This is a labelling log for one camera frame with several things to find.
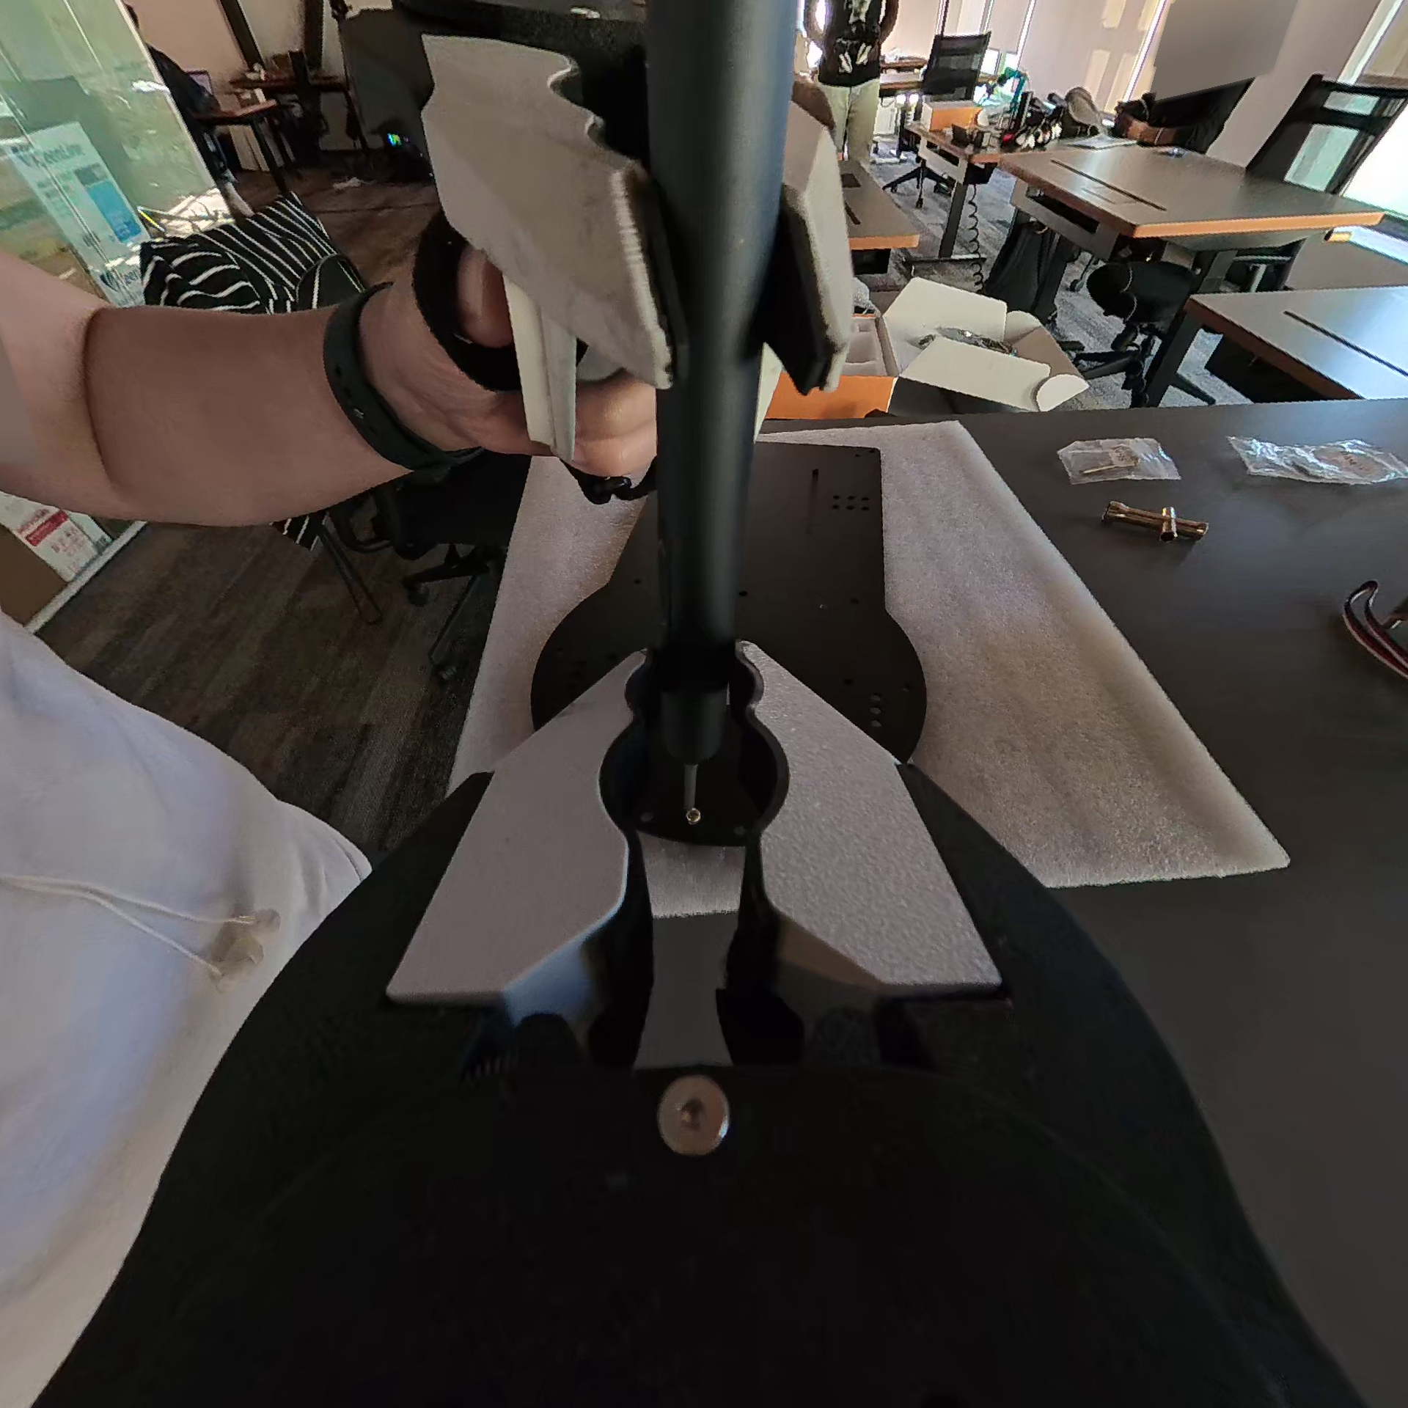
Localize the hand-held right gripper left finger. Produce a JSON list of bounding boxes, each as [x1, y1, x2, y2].
[[386, 651, 652, 1027]]

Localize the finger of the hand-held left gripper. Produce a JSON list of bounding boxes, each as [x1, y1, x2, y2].
[[760, 81, 860, 395], [423, 33, 677, 388]]

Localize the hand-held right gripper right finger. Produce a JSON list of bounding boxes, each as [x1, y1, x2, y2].
[[734, 643, 1003, 1003]]

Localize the black metal pole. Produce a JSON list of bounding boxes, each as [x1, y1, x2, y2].
[[644, 0, 798, 821]]

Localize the black metal chassis plate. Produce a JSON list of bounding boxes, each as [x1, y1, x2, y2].
[[532, 438, 931, 847]]

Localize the person's left forearm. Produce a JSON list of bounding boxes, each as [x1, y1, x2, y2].
[[0, 246, 381, 529]]

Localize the wooden edged office desk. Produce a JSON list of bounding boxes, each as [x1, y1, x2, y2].
[[1182, 283, 1408, 402], [902, 115, 1058, 264], [996, 142, 1388, 331], [842, 159, 924, 276]]

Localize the dark desk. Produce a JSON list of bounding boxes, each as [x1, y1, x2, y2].
[[434, 395, 1408, 1408]]

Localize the person's left hand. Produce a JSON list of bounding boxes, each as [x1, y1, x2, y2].
[[369, 244, 662, 479]]

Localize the dark computer case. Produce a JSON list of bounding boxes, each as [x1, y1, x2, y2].
[[336, 11, 441, 182]]

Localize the black wrist band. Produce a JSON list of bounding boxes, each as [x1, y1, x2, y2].
[[322, 283, 486, 472]]

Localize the open white cardboard box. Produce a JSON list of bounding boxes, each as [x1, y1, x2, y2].
[[770, 274, 1093, 418]]

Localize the black office chair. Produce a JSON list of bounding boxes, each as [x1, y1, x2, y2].
[[1249, 75, 1408, 182], [919, 29, 994, 105], [319, 450, 530, 683], [1083, 257, 1217, 408]]

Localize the white foam sheet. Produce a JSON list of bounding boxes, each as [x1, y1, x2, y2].
[[446, 417, 1291, 920]]

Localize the black white striped cloth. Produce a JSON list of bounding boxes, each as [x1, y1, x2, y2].
[[141, 195, 371, 319]]

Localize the small clear plastic bag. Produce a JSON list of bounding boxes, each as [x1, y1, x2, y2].
[[1226, 433, 1408, 487], [1058, 435, 1182, 485]]

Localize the person's white hoodie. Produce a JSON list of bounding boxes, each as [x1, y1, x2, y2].
[[0, 609, 376, 1397]]

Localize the small metal screws bundle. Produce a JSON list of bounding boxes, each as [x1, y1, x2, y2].
[[1103, 497, 1209, 539]]

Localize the blue white poster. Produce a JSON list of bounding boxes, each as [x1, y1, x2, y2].
[[22, 120, 144, 309]]

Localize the red white sign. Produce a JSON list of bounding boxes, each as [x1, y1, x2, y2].
[[0, 489, 113, 584]]

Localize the red servo cable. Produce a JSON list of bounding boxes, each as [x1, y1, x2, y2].
[[1345, 579, 1408, 676]]

